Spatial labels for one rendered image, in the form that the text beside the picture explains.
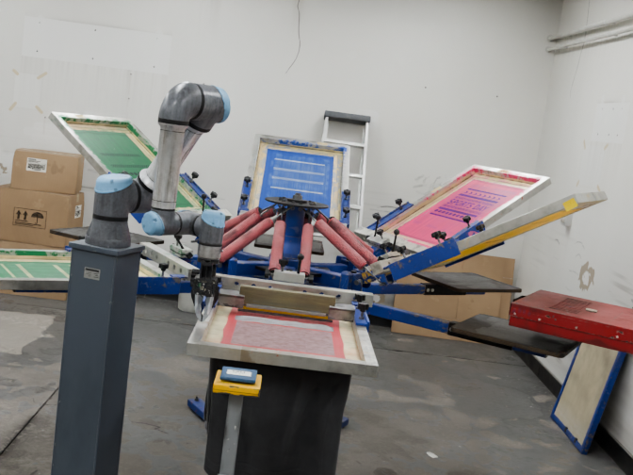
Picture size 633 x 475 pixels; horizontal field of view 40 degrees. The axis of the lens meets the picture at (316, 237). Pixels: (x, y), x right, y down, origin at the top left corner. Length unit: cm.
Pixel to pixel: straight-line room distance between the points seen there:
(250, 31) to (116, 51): 111
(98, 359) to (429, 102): 490
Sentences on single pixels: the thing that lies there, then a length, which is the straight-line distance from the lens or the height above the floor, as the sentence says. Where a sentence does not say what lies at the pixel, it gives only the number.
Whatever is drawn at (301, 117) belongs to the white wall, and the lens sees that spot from 726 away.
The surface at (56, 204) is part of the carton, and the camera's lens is 707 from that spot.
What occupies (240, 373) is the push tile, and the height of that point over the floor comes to 97.
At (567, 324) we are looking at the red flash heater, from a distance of 337.
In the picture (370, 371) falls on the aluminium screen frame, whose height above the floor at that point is 97.
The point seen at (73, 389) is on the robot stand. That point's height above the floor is 71.
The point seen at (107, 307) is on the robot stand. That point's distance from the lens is 291.
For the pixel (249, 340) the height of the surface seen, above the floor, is 96.
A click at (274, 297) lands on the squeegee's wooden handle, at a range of 321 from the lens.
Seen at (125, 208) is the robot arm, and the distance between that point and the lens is 292.
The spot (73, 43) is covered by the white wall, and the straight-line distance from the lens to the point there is 751.
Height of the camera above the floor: 171
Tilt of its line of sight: 8 degrees down
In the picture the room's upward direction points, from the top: 8 degrees clockwise
